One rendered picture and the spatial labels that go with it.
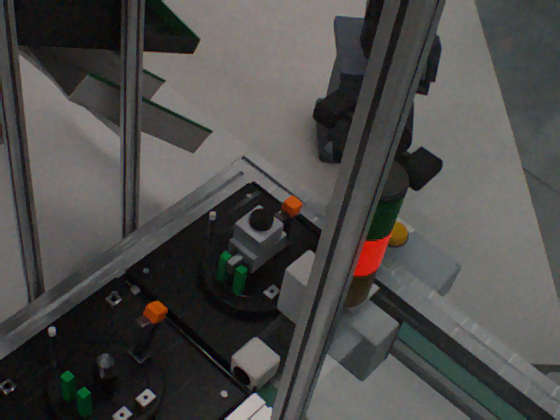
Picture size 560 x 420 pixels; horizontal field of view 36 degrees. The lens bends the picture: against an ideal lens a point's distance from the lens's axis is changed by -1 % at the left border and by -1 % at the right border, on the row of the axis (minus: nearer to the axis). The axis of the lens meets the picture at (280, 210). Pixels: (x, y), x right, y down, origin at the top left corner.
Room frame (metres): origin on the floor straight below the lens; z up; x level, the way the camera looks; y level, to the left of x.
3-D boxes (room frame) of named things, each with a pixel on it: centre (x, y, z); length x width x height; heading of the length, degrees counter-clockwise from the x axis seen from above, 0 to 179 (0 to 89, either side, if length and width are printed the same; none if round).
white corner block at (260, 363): (0.57, -0.01, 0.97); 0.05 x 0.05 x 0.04; 57
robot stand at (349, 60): (1.14, -0.11, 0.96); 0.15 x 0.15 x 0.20; 11
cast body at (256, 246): (0.70, 0.03, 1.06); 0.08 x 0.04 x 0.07; 147
